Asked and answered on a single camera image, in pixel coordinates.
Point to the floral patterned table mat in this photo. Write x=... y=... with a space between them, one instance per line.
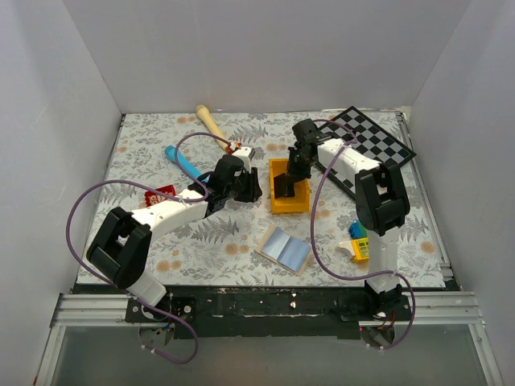
x=220 y=250

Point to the orange toy car chassis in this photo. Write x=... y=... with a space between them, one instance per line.
x=232 y=147

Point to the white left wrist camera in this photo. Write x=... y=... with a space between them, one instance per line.
x=245 y=154

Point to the cream toy microphone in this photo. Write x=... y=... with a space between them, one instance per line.
x=204 y=115

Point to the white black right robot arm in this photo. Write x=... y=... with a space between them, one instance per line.
x=380 y=196

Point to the black credit card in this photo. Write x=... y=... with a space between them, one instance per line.
x=280 y=186

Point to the aluminium frame rail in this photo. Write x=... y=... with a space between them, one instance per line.
x=78 y=310

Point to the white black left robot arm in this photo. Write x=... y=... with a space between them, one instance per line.
x=119 y=249

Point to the yellow plastic bin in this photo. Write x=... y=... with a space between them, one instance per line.
x=287 y=198

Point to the blue toy microphone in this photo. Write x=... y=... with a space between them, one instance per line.
x=176 y=157

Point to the colourful toy block cluster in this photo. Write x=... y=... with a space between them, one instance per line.
x=357 y=248

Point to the black silver chessboard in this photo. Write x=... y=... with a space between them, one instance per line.
x=372 y=141

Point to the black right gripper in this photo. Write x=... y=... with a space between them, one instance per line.
x=292 y=172

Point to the red printed toy block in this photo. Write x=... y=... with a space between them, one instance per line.
x=160 y=194

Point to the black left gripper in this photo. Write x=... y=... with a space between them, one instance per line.
x=253 y=190

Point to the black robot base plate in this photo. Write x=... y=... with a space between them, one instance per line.
x=252 y=311

